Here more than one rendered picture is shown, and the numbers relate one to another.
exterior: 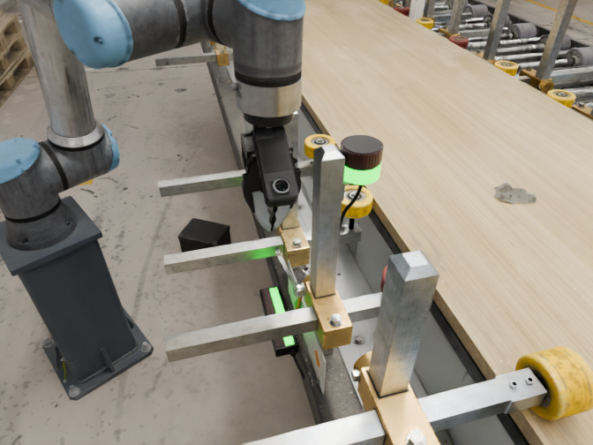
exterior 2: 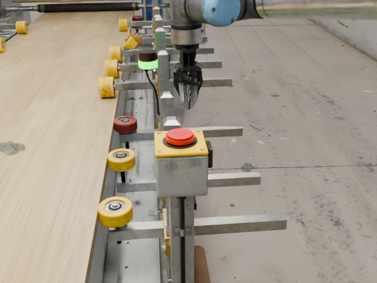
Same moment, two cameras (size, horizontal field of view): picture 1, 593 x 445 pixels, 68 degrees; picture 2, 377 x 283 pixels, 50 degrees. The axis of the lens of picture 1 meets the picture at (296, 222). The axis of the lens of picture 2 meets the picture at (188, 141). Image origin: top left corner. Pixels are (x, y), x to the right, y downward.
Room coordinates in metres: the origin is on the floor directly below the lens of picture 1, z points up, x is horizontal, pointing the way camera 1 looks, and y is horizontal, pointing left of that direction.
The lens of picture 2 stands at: (1.76, 0.24, 1.47)
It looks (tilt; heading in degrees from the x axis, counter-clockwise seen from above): 27 degrees down; 190
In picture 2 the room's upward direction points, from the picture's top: straight up
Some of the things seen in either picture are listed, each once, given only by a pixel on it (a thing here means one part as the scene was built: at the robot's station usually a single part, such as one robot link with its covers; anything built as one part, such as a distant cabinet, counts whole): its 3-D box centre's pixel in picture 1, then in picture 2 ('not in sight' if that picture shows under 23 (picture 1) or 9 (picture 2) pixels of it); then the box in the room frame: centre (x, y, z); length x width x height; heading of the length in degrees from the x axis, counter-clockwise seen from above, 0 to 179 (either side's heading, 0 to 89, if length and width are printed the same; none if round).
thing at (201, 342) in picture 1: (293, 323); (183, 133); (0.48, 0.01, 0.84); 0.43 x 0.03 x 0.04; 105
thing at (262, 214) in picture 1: (259, 203); (194, 96); (0.59, 0.06, 1.02); 0.06 x 0.03 x 0.09; 14
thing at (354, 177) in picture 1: (359, 167); (147, 63); (0.55, -0.09, 1.11); 0.06 x 0.06 x 0.02
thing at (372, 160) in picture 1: (361, 151); (147, 55); (0.55, -0.09, 1.14); 0.06 x 0.06 x 0.02
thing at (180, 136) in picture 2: not in sight; (179, 138); (1.27, 0.15, 1.22); 0.04 x 0.04 x 0.02
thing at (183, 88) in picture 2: (278, 200); (184, 97); (0.59, 0.03, 1.02); 0.06 x 0.03 x 0.09; 14
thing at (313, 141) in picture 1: (319, 158); (116, 223); (1.02, -0.06, 0.85); 0.08 x 0.08 x 0.11
